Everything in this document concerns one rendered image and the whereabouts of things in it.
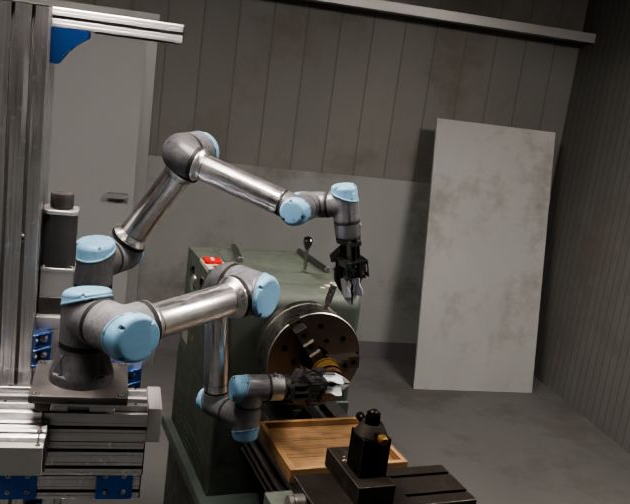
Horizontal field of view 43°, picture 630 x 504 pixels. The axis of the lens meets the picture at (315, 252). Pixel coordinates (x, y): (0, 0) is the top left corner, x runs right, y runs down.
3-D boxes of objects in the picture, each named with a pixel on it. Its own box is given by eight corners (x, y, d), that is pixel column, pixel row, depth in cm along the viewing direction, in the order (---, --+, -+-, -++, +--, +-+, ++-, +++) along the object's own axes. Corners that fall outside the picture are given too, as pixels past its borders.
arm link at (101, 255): (63, 282, 235) (66, 238, 232) (88, 273, 248) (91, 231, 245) (99, 290, 232) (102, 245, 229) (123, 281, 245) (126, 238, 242)
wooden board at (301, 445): (256, 433, 244) (258, 420, 243) (363, 427, 258) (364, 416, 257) (289, 483, 217) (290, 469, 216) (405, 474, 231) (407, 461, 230)
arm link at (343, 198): (331, 181, 229) (360, 181, 227) (335, 218, 233) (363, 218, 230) (324, 188, 222) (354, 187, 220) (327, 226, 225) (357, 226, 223)
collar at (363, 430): (349, 427, 197) (350, 416, 196) (378, 425, 200) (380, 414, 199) (362, 442, 190) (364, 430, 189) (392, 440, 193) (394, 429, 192)
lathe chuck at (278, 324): (245, 386, 254) (275, 294, 250) (331, 401, 267) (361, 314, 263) (253, 398, 246) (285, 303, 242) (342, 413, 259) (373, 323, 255)
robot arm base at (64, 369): (45, 389, 186) (48, 349, 183) (51, 365, 200) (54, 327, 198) (112, 391, 189) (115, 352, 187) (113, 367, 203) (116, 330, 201)
